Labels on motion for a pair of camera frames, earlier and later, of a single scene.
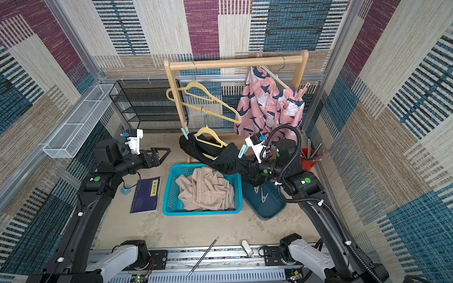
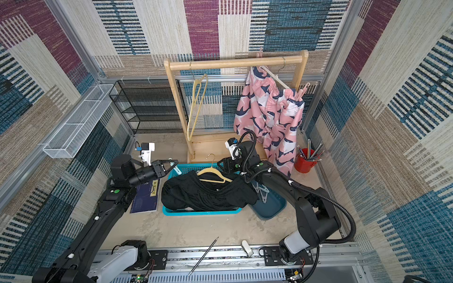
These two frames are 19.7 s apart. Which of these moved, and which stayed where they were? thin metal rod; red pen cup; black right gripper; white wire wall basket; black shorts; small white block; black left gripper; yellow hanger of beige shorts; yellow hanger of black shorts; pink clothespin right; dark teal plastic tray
Moved: black right gripper; yellow hanger of black shorts; black shorts; black left gripper; yellow hanger of beige shorts
Stayed: white wire wall basket; thin metal rod; pink clothespin right; small white block; dark teal plastic tray; red pen cup
